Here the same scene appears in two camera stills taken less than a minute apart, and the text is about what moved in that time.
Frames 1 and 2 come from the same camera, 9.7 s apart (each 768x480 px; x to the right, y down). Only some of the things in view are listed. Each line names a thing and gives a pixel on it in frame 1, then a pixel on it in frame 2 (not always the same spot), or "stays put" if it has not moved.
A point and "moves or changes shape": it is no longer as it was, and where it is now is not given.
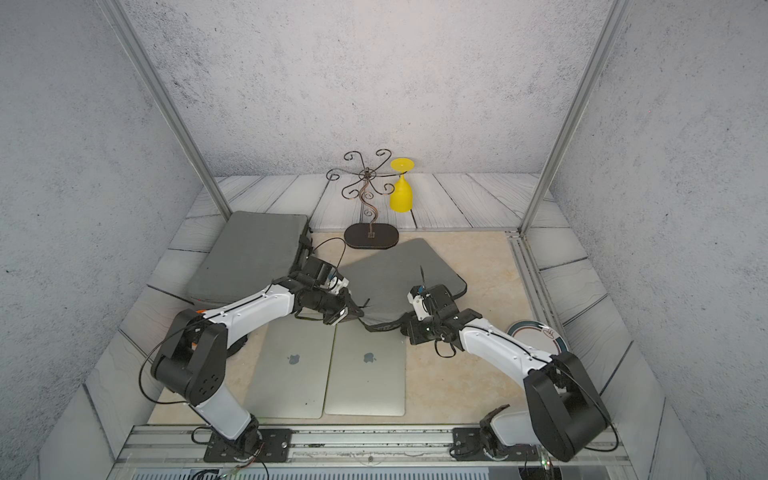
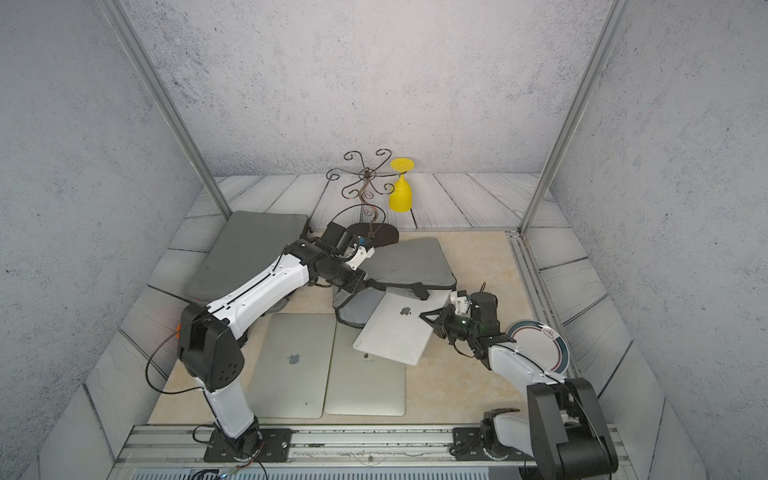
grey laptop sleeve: [381, 284] moves or changes shape
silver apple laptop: [293, 369] stays put
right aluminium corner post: [615, 19] stays put
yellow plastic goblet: [401, 193] stays put
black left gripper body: [334, 306] -> [341, 275]
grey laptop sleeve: [254, 251] stays put
